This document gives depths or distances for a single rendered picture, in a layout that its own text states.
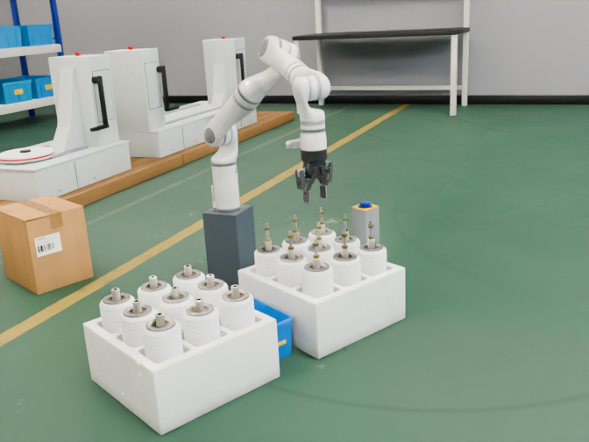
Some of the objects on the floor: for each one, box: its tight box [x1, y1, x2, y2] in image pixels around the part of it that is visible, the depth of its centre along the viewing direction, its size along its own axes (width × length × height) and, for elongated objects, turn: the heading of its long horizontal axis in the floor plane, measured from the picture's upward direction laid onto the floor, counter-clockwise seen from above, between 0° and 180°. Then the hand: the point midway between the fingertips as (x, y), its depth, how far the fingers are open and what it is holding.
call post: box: [351, 207, 380, 246], centre depth 243 cm, size 7×7×31 cm
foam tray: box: [238, 262, 405, 360], centre depth 222 cm, size 39×39×18 cm
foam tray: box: [83, 303, 280, 435], centre depth 190 cm, size 39×39×18 cm
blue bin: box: [253, 298, 293, 360], centre depth 209 cm, size 30×11×12 cm, turn 49°
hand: (315, 196), depth 195 cm, fingers open, 6 cm apart
